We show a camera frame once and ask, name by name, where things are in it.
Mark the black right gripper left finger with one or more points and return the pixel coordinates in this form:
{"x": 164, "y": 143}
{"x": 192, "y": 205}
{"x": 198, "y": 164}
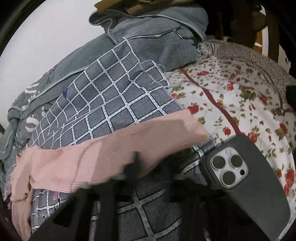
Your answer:
{"x": 72, "y": 221}

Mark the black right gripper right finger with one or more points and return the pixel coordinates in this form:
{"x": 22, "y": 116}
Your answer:
{"x": 200, "y": 205}

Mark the pink knitted sweater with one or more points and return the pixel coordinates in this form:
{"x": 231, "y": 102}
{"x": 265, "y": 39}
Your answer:
{"x": 95, "y": 161}

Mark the smartphone in dark case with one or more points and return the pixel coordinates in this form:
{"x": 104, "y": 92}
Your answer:
{"x": 240, "y": 170}

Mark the floral white bedsheet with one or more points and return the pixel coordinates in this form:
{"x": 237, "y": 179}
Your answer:
{"x": 233, "y": 89}

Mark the grey checked star bedsheet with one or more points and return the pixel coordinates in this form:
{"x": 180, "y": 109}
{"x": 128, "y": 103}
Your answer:
{"x": 224, "y": 90}

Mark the grey-green floral blanket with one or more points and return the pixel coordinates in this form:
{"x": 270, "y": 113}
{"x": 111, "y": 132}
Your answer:
{"x": 129, "y": 41}

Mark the olive brown garment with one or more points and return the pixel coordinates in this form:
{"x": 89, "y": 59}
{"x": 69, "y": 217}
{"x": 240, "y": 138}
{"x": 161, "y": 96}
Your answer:
{"x": 136, "y": 7}

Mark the wooden door frame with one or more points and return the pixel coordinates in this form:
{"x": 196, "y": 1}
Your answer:
{"x": 267, "y": 40}

